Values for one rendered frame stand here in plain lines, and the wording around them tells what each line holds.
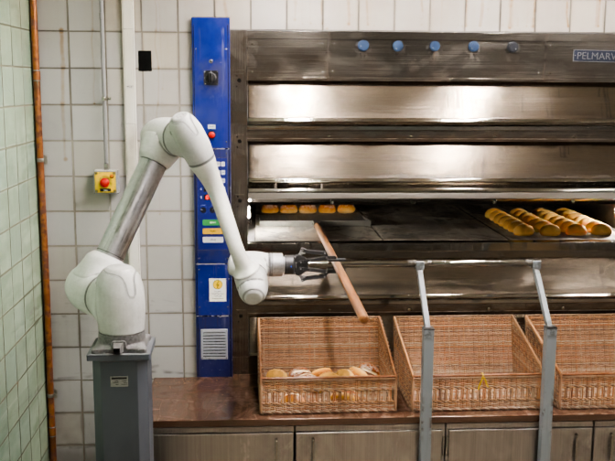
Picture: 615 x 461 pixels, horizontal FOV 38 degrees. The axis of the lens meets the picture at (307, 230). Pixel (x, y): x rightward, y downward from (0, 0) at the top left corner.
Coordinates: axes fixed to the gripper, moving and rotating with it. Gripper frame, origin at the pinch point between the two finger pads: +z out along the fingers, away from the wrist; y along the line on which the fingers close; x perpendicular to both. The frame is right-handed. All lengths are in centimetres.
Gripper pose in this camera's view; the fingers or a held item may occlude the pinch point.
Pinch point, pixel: (336, 264)
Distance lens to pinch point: 341.2
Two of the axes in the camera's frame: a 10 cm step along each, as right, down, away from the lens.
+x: 0.7, 1.6, -9.8
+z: 10.0, 0.0, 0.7
